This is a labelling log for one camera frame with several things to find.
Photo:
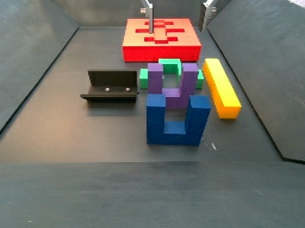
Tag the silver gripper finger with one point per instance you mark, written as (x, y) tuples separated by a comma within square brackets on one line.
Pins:
[(148, 10), (208, 10)]

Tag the purple U-shaped block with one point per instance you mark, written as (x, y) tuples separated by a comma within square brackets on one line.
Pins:
[(177, 95)]

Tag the red slotted board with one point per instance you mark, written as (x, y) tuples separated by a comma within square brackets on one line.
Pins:
[(173, 41)]

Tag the green stepped block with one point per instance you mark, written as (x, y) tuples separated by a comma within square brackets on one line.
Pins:
[(172, 67)]

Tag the yellow long bar block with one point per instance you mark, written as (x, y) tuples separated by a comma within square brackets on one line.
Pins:
[(225, 98)]

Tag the blue U-shaped block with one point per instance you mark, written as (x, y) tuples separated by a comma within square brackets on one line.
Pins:
[(177, 132)]

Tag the black angle bracket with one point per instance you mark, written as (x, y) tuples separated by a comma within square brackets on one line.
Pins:
[(113, 85)]

